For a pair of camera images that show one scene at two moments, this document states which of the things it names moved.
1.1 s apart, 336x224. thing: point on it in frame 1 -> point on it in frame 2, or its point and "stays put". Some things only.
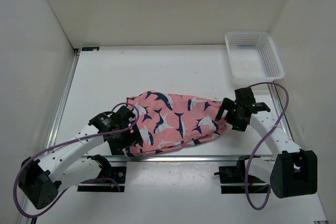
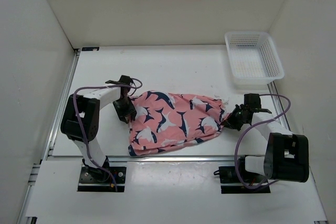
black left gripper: (133, 138) -> (131, 110)
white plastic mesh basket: (253, 56) stays put
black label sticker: (90, 49) stays put
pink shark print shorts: (167, 121) stays put
